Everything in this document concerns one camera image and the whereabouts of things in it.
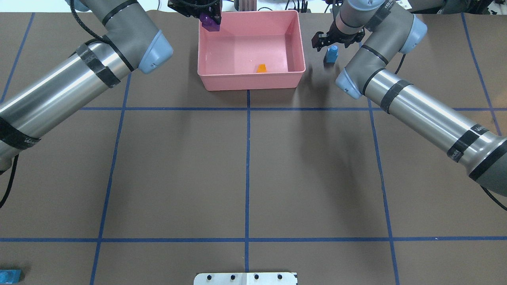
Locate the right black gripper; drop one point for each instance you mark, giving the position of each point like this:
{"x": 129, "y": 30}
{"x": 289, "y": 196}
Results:
{"x": 338, "y": 35}

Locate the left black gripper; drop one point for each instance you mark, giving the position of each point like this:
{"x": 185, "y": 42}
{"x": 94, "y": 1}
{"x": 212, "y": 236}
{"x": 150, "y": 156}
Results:
{"x": 193, "y": 9}

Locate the small blue block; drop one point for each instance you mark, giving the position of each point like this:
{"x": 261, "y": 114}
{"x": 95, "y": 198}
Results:
{"x": 331, "y": 55}

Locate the purple block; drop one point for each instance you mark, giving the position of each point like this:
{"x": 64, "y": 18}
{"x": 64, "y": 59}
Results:
{"x": 210, "y": 22}

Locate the orange sloped block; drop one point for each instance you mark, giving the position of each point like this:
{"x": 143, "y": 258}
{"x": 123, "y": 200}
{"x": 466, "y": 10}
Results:
{"x": 261, "y": 68}

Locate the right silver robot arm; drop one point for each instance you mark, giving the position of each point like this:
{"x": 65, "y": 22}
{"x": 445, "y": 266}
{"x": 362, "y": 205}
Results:
{"x": 395, "y": 30}

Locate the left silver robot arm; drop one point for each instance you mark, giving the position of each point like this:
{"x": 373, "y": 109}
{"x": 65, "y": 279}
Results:
{"x": 132, "y": 42}

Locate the pink plastic box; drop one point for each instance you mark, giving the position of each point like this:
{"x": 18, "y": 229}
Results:
{"x": 228, "y": 59}

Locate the long blue four-stud block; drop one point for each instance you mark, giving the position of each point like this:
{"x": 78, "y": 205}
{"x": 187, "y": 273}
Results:
{"x": 11, "y": 276}

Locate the aluminium frame post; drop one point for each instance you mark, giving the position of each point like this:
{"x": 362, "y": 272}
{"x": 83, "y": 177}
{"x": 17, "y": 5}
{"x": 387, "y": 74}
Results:
{"x": 245, "y": 5}

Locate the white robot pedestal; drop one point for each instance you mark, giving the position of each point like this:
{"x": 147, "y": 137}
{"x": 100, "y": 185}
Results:
{"x": 246, "y": 278}

